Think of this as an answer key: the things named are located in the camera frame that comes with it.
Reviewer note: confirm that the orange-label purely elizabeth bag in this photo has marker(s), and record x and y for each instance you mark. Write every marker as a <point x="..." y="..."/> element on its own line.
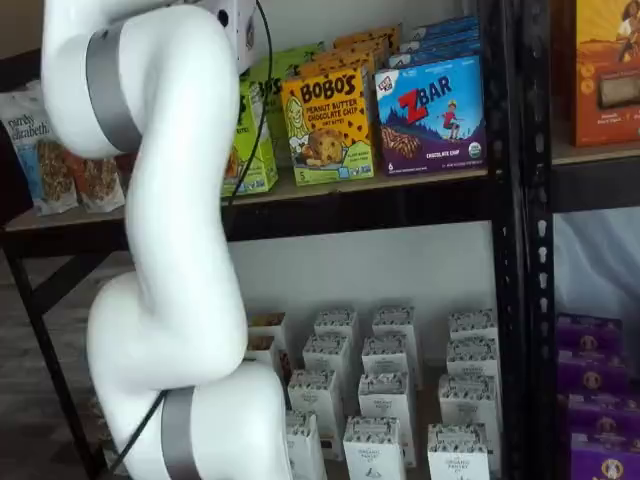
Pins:
<point x="97" y="185"/>

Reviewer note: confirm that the black metal shelf frame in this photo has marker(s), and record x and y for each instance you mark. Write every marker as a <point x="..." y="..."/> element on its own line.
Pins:
<point x="350" y="207"/>
<point x="595" y="190"/>

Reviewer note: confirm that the blue purple ZBar box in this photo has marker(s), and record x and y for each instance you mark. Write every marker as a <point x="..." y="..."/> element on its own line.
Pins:
<point x="440" y="44"/>
<point x="400" y="59"/>
<point x="430" y="125"/>
<point x="445" y="26"/>

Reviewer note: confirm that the tall orange snack box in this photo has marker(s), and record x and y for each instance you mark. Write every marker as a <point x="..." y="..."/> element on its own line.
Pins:
<point x="607" y="75"/>

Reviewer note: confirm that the white floral print box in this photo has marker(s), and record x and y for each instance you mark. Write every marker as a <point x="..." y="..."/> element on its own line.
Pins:
<point x="385" y="357"/>
<point x="467" y="402"/>
<point x="372" y="452"/>
<point x="327" y="357"/>
<point x="395" y="322"/>
<point x="305" y="450"/>
<point x="472" y="360"/>
<point x="382" y="400"/>
<point x="312" y="397"/>
<point x="472" y="325"/>
<point x="336" y="325"/>
<point x="457" y="455"/>

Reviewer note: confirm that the blue-label purely elizabeth bag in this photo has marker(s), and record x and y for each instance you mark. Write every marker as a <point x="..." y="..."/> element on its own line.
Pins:
<point x="35" y="150"/>

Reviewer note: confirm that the translucent white plastic bag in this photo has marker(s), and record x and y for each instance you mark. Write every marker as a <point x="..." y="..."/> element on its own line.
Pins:
<point x="595" y="260"/>

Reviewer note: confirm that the purple snack box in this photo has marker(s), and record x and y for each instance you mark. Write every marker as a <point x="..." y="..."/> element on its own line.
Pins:
<point x="590" y="332"/>
<point x="602" y="415"/>
<point x="605" y="460"/>
<point x="592" y="372"/>

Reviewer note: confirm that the wooden shelf board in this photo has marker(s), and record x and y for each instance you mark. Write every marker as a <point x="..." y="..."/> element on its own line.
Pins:
<point x="424" y="395"/>
<point x="60" y="220"/>
<point x="595" y="152"/>

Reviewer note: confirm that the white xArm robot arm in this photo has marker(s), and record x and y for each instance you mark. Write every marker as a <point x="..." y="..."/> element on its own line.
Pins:
<point x="165" y="150"/>

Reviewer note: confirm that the yellow Bobo's peanut butter box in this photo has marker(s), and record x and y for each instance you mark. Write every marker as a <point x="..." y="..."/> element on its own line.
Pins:
<point x="345" y="62"/>
<point x="367" y="39"/>
<point x="325" y="130"/>

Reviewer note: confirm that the yellow-label granola box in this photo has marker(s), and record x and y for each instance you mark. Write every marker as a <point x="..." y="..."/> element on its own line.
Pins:
<point x="262" y="350"/>
<point x="267" y="325"/>

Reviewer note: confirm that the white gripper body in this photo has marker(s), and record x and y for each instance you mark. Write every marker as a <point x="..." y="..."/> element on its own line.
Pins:
<point x="240" y="25"/>

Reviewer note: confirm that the green Bobo's apple pie box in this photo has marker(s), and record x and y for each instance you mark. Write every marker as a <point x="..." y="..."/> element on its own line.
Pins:
<point x="267" y="92"/>
<point x="300" y="57"/>
<point x="265" y="170"/>

